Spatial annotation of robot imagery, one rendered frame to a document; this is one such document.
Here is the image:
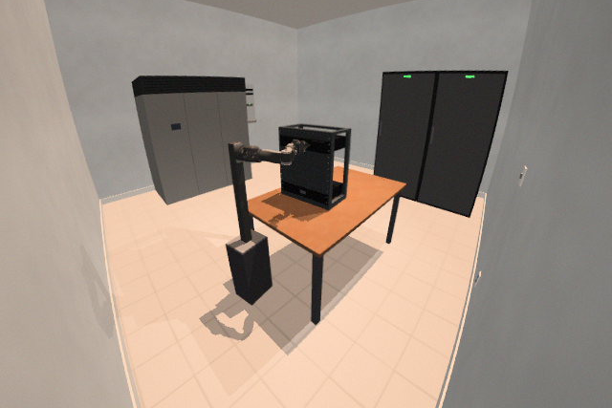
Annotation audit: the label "black server rack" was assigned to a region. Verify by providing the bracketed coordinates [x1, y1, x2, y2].
[278, 123, 351, 211]

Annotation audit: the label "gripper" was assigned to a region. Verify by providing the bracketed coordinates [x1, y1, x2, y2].
[292, 140, 310, 154]

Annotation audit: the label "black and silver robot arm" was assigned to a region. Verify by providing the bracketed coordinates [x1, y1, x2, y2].
[233, 142, 297, 165]

